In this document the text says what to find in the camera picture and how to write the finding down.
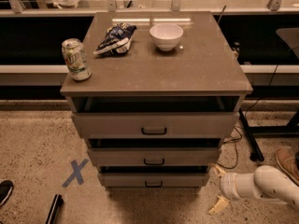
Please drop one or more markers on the black stand leg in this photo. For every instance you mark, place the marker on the black stand leg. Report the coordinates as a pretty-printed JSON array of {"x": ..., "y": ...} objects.
[{"x": 256, "y": 154}]

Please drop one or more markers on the white bowl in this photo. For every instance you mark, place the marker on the white bowl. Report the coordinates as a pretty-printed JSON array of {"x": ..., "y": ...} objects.
[{"x": 166, "y": 36}]

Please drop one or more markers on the blue tape cross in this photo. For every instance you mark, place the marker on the blue tape cross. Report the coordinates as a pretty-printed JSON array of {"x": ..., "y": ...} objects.
[{"x": 76, "y": 173}]

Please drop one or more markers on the grey drawer cabinet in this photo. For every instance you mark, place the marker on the grey drawer cabinet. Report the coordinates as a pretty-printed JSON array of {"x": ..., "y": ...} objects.
[{"x": 199, "y": 75}]

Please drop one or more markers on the black shoe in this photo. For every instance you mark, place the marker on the black shoe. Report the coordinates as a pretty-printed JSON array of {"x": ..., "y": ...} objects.
[{"x": 6, "y": 187}]

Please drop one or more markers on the grey drawer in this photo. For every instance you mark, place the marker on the grey drawer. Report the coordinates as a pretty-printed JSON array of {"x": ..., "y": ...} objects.
[
  {"x": 154, "y": 125},
  {"x": 153, "y": 156},
  {"x": 152, "y": 180}
]

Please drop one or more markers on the blue chip bag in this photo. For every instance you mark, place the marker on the blue chip bag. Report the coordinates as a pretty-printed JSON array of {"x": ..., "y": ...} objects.
[{"x": 118, "y": 40}]

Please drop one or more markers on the green white soda can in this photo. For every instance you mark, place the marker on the green white soda can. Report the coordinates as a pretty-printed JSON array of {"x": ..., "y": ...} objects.
[{"x": 75, "y": 58}]

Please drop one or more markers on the metal railing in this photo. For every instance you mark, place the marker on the metal railing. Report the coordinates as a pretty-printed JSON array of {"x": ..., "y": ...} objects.
[{"x": 149, "y": 0}]

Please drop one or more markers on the black bar on floor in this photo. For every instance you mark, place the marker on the black bar on floor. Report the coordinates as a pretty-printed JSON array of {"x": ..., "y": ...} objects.
[{"x": 54, "y": 209}]

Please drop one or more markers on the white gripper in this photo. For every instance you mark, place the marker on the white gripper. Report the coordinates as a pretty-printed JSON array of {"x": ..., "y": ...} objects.
[{"x": 226, "y": 185}]

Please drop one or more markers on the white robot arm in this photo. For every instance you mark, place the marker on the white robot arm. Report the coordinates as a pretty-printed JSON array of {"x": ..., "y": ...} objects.
[{"x": 266, "y": 184}]

